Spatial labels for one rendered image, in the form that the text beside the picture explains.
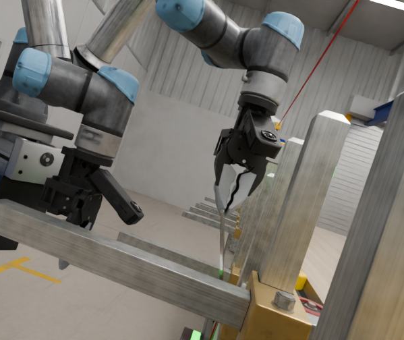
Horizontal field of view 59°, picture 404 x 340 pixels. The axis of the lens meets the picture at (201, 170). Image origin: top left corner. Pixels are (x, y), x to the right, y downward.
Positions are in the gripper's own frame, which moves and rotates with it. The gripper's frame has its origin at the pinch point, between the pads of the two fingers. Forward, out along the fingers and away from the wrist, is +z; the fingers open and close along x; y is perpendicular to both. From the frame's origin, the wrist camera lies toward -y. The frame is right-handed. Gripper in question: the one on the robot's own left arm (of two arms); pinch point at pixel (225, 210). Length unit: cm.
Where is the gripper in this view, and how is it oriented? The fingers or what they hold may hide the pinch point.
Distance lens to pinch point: 62.0
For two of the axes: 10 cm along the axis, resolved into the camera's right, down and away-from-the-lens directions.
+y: -2.1, -0.8, 9.7
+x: -9.2, -3.1, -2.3
